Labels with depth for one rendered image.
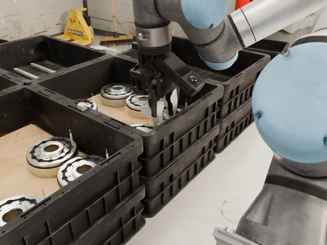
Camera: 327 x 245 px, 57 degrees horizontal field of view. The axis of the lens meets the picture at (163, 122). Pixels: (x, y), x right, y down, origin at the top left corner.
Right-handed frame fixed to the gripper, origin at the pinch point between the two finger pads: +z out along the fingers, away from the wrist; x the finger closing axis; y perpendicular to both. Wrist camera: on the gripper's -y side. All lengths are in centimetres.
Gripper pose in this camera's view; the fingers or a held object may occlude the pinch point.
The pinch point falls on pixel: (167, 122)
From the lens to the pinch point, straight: 75.3
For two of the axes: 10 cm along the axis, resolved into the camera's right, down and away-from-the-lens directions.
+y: -7.8, -3.2, 5.3
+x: -6.2, 4.9, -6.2
